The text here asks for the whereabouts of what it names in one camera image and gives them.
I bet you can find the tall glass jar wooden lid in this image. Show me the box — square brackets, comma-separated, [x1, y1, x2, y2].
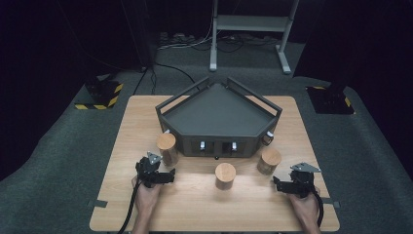
[156, 132, 180, 168]

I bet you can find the left hand-held gripper black cable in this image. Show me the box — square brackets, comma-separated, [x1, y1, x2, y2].
[116, 179, 144, 234]

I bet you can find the hand-held gripper black cable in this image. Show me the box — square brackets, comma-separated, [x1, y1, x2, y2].
[311, 188, 326, 228]
[116, 179, 144, 234]

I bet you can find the black base with striped tape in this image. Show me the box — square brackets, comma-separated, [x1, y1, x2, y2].
[74, 76, 125, 111]
[306, 84, 356, 116]

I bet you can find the grey metal stand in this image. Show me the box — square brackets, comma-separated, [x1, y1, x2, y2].
[208, 0, 301, 75]

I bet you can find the right hand-held gripper black cable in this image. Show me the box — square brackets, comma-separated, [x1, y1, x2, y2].
[311, 188, 326, 228]

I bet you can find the grey tape piece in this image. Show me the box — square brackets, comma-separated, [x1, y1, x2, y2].
[319, 197, 342, 209]
[87, 199, 109, 209]

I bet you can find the person's left hand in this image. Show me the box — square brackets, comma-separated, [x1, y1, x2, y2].
[131, 175, 164, 218]

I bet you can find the black floor cable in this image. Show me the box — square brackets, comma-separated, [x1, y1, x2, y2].
[152, 61, 197, 86]

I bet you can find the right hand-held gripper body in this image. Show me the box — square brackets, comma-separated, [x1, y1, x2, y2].
[285, 162, 322, 200]

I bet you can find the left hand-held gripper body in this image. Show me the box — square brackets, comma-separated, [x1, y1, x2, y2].
[135, 151, 164, 189]

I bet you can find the dark grey corner shelf rack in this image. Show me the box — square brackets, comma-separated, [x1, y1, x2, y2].
[155, 76, 283, 159]

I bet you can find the person's right hand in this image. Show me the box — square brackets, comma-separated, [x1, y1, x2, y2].
[286, 189, 322, 222]

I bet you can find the short glass jar wooden lid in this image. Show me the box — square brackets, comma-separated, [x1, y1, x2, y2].
[256, 147, 282, 176]

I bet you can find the bundle of floor cables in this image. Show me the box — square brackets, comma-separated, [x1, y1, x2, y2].
[157, 30, 281, 54]

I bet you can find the medium glass jar wooden lid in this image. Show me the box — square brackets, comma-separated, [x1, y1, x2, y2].
[214, 162, 237, 191]

